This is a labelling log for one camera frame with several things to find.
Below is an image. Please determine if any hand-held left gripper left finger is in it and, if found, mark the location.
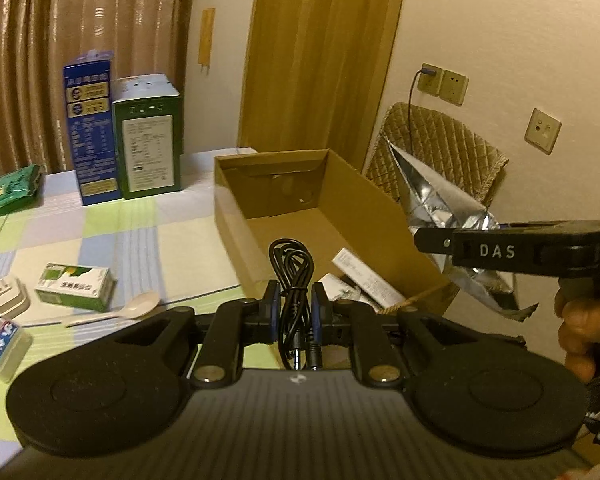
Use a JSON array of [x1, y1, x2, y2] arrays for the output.
[[112, 280, 282, 388]]

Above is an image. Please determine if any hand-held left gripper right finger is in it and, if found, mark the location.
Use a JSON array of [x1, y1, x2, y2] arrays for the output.
[[311, 282, 486, 389]]

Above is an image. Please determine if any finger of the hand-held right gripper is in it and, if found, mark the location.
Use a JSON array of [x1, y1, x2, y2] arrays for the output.
[[414, 226, 458, 257]]

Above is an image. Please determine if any white medicine box flap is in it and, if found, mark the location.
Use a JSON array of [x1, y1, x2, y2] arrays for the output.
[[315, 272, 362, 306]]

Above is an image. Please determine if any black audio cable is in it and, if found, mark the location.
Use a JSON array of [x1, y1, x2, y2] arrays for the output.
[[268, 238, 323, 372]]

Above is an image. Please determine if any silver foil bag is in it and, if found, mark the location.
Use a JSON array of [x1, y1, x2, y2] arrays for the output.
[[387, 140, 538, 323]]

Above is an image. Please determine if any long white medicine box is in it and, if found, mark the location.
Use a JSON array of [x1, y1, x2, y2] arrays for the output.
[[331, 248, 406, 311]]

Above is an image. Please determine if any cardboard box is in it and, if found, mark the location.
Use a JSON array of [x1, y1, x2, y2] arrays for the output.
[[213, 148, 456, 311]]

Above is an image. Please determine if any white plastic spoon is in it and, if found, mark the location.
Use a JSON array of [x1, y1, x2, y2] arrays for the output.
[[65, 291, 161, 328]]

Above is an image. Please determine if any green and white medicine box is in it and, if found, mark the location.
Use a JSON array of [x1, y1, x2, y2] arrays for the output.
[[33, 262, 117, 313]]

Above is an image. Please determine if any white plug adapter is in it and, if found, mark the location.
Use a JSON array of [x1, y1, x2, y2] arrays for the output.
[[0, 276, 31, 317]]

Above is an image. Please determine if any blue and white small box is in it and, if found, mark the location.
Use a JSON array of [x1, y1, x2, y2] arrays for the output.
[[0, 316, 33, 383]]

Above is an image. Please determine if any checkered cloth desktop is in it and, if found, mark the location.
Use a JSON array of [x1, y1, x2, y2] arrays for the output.
[[0, 146, 411, 466]]

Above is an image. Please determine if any person's right hand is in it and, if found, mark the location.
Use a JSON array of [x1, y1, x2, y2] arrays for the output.
[[554, 282, 600, 382]]

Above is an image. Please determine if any chair with quilted cover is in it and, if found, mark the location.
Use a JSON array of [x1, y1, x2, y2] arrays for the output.
[[362, 101, 510, 208]]

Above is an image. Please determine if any green carton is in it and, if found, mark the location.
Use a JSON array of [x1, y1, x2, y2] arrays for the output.
[[111, 74, 184, 200]]

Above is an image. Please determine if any golden yellow curtain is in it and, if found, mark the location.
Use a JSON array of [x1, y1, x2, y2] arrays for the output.
[[237, 0, 411, 153]]

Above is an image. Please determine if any tall blue carton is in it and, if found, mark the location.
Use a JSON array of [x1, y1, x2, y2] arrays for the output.
[[62, 50, 120, 207]]

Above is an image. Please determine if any green wet wipes pack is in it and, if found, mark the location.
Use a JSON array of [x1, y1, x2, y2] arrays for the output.
[[0, 164, 43, 225]]

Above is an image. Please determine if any brown shiny curtain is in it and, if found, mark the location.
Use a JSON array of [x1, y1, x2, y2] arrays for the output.
[[0, 0, 198, 183]]

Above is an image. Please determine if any cream wall socket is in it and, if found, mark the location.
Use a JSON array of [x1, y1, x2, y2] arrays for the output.
[[439, 69, 470, 107], [525, 108, 562, 155]]

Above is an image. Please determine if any dark charger cable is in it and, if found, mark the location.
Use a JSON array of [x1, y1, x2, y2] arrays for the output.
[[407, 63, 436, 126]]

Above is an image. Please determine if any wall socket with plug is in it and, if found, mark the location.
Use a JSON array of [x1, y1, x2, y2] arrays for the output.
[[417, 62, 443, 96]]

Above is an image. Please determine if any yellow wall hanging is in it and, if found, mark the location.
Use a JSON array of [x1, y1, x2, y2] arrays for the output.
[[198, 7, 216, 73]]

